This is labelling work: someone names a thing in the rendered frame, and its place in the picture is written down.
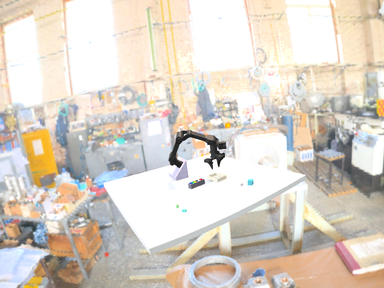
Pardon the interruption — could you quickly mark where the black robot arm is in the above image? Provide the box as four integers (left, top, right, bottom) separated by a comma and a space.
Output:
168, 130, 226, 168

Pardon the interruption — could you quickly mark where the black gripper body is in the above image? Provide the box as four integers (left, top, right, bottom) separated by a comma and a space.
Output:
204, 150, 218, 163

